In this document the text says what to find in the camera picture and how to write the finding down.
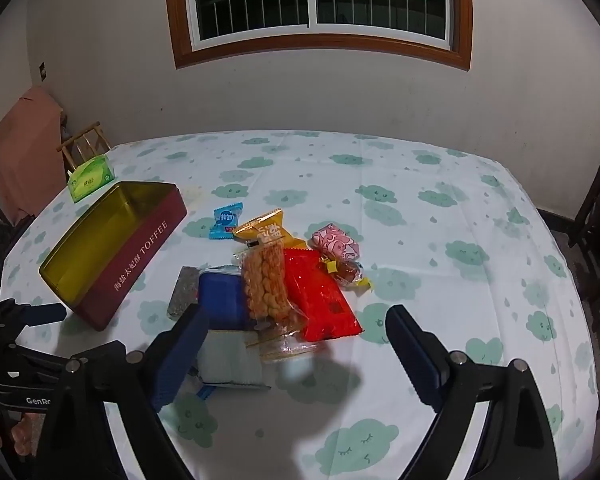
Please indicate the dark grey snack packet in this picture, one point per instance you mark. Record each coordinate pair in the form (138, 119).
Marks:
(182, 292)

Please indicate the person's left hand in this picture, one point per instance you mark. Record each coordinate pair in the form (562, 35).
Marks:
(24, 435)

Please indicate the black wall switch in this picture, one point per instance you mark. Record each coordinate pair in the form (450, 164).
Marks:
(42, 72)

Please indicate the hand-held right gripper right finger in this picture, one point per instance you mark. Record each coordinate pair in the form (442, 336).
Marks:
(415, 355)

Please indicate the pink cloth covered chair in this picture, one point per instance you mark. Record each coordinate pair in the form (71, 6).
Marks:
(25, 150)

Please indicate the pink patterned snack packet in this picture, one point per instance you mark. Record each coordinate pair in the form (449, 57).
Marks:
(335, 242)

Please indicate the yellow snack packet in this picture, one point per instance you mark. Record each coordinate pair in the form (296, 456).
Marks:
(262, 227)

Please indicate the blue candy packet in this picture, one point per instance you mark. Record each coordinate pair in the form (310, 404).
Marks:
(205, 391)
(225, 221)

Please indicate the clear peanut packet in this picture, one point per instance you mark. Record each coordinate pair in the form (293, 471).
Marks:
(267, 280)

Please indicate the brown framed barred window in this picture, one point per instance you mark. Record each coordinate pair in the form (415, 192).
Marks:
(325, 42)

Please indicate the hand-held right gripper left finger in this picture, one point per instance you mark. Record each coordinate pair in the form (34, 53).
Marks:
(177, 360)

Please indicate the maroon and gold tin box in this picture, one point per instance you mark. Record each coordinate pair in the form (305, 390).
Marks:
(107, 240)

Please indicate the brown candy in yellow wrapper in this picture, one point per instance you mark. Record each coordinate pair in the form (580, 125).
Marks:
(347, 274)

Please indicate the blue and white snack bag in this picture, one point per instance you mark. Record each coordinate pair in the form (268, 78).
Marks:
(222, 297)

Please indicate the red snack packet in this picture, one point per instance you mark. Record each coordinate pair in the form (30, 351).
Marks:
(320, 300)

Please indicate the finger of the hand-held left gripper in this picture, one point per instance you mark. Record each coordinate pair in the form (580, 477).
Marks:
(35, 313)

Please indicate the bamboo chair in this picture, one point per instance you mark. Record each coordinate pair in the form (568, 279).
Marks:
(87, 140)

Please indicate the green tissue pack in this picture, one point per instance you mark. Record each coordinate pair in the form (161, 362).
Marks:
(90, 177)

